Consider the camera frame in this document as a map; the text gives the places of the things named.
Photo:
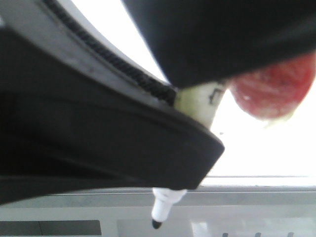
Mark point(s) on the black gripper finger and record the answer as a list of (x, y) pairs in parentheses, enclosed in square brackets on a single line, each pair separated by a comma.
[(74, 116), (196, 41)]

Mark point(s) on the red magnet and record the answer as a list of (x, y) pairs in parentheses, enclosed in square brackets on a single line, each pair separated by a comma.
[(275, 92)]

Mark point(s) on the white black whiteboard marker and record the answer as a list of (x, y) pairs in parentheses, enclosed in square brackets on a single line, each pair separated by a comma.
[(199, 102)]

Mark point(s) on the grey aluminium whiteboard frame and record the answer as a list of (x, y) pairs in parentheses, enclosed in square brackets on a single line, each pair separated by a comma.
[(214, 190)]

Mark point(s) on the white whiteboard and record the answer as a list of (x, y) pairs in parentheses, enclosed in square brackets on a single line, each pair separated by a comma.
[(257, 153)]

